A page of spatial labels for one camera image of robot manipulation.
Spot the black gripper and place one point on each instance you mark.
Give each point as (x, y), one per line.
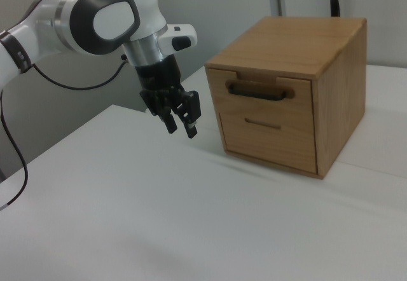
(159, 76)

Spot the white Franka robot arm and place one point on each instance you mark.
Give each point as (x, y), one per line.
(105, 20)

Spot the wooden drawer with slot grip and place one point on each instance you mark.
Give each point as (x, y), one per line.
(270, 146)

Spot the wooden two-drawer cabinet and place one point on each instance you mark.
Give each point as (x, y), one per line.
(343, 103)

